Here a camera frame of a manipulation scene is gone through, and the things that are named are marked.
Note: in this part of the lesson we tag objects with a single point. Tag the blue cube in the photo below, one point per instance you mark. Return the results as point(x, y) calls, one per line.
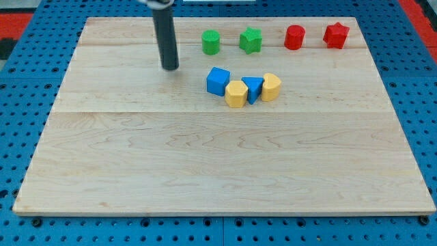
point(217, 81)

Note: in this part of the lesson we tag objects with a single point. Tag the yellow hexagon block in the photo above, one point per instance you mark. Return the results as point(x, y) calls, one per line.
point(236, 93)

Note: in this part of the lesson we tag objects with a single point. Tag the blue triangle block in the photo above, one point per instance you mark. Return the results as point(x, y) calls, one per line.
point(254, 85)

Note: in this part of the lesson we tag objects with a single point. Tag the yellow half-round block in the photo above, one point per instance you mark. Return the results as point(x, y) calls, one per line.
point(271, 87)

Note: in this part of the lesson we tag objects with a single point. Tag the green cylinder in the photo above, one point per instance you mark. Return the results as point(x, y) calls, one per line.
point(210, 42)

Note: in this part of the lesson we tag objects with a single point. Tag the green star block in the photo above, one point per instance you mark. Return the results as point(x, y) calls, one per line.
point(251, 40)

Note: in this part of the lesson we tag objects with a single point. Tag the red cylinder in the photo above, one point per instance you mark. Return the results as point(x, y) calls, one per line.
point(294, 37)

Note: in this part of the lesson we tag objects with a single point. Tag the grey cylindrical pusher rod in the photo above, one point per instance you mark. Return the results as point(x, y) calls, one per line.
point(162, 15)

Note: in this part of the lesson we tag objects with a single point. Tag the red star block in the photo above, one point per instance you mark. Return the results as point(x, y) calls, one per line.
point(335, 36)

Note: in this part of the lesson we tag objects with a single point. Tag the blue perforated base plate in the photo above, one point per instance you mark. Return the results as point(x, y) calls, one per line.
point(33, 73)

